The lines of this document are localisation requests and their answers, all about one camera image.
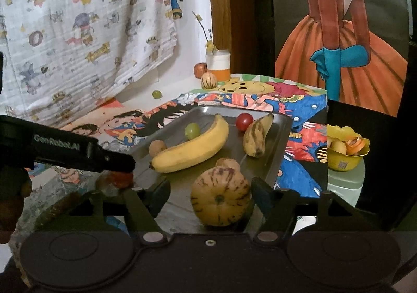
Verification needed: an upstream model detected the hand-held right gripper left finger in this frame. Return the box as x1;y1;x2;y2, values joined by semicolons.
65;178;172;245

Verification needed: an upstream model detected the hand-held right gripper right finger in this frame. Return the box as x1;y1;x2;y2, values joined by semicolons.
250;177;357;245

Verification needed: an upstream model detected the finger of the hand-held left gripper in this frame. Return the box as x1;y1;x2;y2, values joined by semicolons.
94;146;136;174

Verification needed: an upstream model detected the small red fruit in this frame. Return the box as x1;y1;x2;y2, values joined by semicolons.
109;171;134;188

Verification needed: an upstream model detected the striped pepino melon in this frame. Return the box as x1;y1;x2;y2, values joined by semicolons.
190;166;252;227
200;71;218;89

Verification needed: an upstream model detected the brown walnut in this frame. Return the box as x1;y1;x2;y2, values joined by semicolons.
215;157;241;174
149;140;168;157

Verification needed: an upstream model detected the large yellow banana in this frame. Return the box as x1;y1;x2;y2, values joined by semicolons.
149;113;230;174

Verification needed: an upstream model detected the small spotted banana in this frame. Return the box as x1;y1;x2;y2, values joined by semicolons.
243;112;275;158

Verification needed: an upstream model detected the metal tray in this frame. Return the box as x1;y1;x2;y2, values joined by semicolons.
125;104;294;233

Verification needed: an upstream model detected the person's left hand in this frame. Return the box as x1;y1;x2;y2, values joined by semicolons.
0;179;33;244

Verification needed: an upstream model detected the colourful cartoon tablecloth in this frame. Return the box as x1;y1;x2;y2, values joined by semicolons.
10;73;328;248

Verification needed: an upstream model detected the red cherry tomato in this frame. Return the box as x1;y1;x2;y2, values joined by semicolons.
235;112;254;132

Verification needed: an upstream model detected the light green stool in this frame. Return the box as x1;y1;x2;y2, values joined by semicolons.
326;157;366;209

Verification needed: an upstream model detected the yellow plastic bowl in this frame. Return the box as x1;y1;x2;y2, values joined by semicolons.
326;124;371;172

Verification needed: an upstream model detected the pale yellow round fruit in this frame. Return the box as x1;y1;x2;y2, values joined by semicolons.
330;139;348;155

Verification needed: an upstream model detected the orange peel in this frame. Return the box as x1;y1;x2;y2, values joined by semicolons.
345;137;365;156

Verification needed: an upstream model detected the white printed blanket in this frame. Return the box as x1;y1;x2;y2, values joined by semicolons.
0;0;183;130

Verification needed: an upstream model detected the red apple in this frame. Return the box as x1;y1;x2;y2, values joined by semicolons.
193;62;208;79

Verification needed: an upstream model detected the white and orange jar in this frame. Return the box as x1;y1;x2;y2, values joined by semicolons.
205;50;231;82

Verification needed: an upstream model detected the yellow flower twig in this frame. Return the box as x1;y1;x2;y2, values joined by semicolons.
192;11;218;55

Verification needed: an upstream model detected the wall poster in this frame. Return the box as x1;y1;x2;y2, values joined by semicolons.
274;0;410;118

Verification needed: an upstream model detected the wooden door frame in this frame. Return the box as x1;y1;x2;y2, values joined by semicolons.
207;0;253;74

